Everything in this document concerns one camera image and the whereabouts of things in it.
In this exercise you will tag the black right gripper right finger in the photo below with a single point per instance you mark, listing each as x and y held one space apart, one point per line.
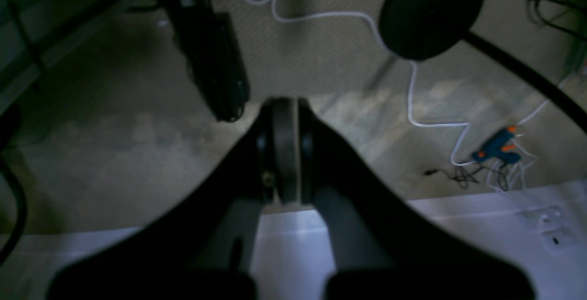
382 248

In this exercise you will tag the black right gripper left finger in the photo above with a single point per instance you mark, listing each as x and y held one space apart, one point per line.
199 250

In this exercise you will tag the blue orange glue gun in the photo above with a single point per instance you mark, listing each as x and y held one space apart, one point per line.
497 147

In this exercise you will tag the black round stand base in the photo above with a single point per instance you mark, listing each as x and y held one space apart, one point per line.
421 29

